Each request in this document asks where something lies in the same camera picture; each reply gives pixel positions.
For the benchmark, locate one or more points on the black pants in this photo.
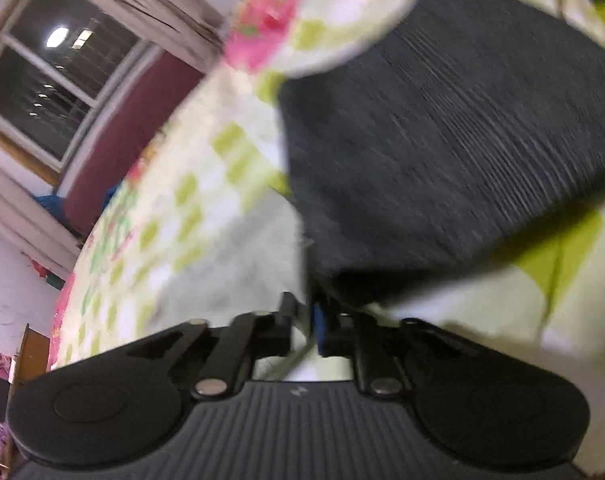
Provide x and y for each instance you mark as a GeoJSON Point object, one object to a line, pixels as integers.
{"type": "Point", "coordinates": [432, 135]}

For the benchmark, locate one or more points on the window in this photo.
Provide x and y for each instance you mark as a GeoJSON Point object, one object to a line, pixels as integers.
{"type": "Point", "coordinates": [57, 75]}

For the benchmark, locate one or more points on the wooden desk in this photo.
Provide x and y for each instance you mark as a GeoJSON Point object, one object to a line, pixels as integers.
{"type": "Point", "coordinates": [32, 350]}

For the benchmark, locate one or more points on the red item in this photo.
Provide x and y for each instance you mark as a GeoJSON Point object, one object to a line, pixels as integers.
{"type": "Point", "coordinates": [38, 266]}

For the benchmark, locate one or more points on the blue bag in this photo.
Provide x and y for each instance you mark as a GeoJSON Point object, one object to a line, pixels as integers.
{"type": "Point", "coordinates": [52, 207]}

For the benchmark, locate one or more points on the checkered bed sheet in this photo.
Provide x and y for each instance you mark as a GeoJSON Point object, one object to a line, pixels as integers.
{"type": "Point", "coordinates": [192, 170]}

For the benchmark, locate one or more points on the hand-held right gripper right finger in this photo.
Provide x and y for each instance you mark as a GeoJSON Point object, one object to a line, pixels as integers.
{"type": "Point", "coordinates": [320, 330]}

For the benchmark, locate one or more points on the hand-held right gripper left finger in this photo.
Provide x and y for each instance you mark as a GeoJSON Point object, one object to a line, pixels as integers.
{"type": "Point", "coordinates": [285, 330]}

